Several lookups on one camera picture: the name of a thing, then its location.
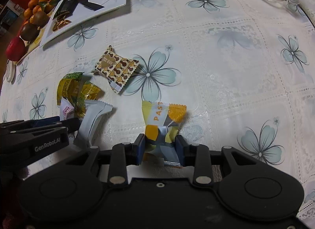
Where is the red apple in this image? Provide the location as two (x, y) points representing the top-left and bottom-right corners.
(5, 36), (27, 62)

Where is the brown kiwi front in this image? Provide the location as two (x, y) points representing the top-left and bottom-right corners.
(20, 23), (40, 41)

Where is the grey white long packet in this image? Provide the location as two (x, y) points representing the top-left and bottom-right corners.
(73, 99), (113, 149)

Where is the brown heart pattern packet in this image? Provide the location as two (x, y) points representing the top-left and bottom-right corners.
(92, 45), (139, 95)

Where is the white floral tablecloth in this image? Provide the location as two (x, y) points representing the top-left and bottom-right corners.
(1, 0), (314, 227)

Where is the yellow orange pass packet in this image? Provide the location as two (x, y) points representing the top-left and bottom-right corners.
(142, 100), (187, 163)

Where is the white rectangular plate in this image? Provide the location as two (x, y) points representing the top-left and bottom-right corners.
(40, 0), (127, 47)

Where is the yellow green snack packet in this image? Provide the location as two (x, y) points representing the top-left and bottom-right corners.
(57, 72), (102, 117)

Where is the black chocolate packet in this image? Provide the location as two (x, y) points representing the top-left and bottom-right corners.
(53, 0), (79, 19)

